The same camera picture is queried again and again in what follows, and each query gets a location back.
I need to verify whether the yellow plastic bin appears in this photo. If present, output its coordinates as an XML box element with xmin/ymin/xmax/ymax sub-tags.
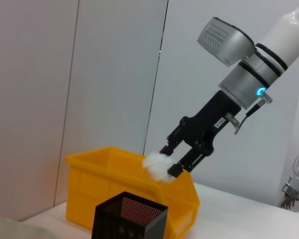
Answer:
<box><xmin>65</xmin><ymin>146</ymin><xmax>201</xmax><ymax>237</ymax></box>

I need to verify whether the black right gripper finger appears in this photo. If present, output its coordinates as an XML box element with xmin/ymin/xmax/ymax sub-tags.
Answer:
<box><xmin>166</xmin><ymin>143</ymin><xmax>207</xmax><ymax>178</ymax></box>
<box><xmin>159</xmin><ymin>123</ymin><xmax>184</xmax><ymax>156</ymax></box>

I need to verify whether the green glass fruit plate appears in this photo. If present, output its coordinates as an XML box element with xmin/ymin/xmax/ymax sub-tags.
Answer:
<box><xmin>0</xmin><ymin>216</ymin><xmax>56</xmax><ymax>239</ymax></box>

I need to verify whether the white paper ball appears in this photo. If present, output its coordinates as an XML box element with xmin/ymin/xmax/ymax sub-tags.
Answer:
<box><xmin>142</xmin><ymin>151</ymin><xmax>176</xmax><ymax>183</ymax></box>

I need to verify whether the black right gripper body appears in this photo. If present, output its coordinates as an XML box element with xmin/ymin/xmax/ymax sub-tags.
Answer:
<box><xmin>180</xmin><ymin>89</ymin><xmax>242</xmax><ymax>157</ymax></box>

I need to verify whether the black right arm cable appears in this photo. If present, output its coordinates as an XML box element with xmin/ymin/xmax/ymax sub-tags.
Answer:
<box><xmin>225</xmin><ymin>92</ymin><xmax>274</xmax><ymax>135</ymax></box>

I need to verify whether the black mesh pen holder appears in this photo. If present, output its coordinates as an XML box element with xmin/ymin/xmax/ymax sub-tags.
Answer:
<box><xmin>91</xmin><ymin>191</ymin><xmax>169</xmax><ymax>239</ymax></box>

